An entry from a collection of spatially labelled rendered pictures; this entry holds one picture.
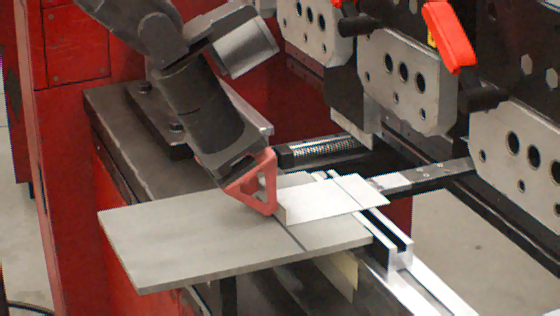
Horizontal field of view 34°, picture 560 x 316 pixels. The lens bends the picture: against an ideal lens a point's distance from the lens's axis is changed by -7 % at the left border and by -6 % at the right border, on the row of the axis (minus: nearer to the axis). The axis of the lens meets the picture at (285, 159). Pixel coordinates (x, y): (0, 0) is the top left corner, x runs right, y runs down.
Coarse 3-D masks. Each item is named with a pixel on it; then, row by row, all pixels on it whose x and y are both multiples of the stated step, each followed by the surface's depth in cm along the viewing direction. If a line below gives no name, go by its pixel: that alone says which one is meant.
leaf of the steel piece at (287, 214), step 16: (256, 192) 113; (288, 192) 113; (304, 192) 113; (320, 192) 113; (336, 192) 113; (288, 208) 110; (304, 208) 110; (320, 208) 109; (336, 208) 109; (352, 208) 109; (288, 224) 106
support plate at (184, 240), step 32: (128, 224) 107; (160, 224) 107; (192, 224) 107; (224, 224) 107; (256, 224) 107; (320, 224) 106; (352, 224) 106; (128, 256) 101; (160, 256) 101; (192, 256) 101; (224, 256) 100; (256, 256) 100; (288, 256) 101; (160, 288) 96
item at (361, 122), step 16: (336, 80) 107; (352, 80) 103; (336, 96) 108; (352, 96) 104; (336, 112) 111; (352, 112) 105; (368, 112) 103; (352, 128) 108; (368, 128) 103; (368, 144) 105
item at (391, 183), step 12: (456, 144) 123; (456, 156) 124; (468, 156) 121; (420, 168) 118; (432, 168) 118; (444, 168) 118; (456, 168) 118; (468, 168) 117; (372, 180) 115; (384, 180) 115; (396, 180) 115; (408, 180) 115; (420, 180) 115; (432, 180) 115; (444, 180) 116; (384, 192) 113
